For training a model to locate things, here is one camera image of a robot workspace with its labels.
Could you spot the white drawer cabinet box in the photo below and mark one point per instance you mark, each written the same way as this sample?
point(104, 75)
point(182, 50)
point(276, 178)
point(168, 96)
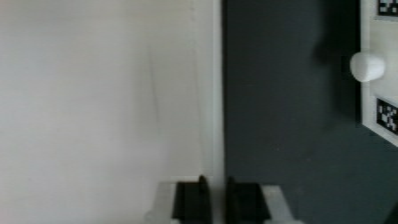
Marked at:
point(111, 107)

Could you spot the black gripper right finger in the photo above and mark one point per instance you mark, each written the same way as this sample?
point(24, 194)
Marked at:
point(246, 206)

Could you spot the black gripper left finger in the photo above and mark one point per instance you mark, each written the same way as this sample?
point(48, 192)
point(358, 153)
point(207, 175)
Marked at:
point(192, 202)

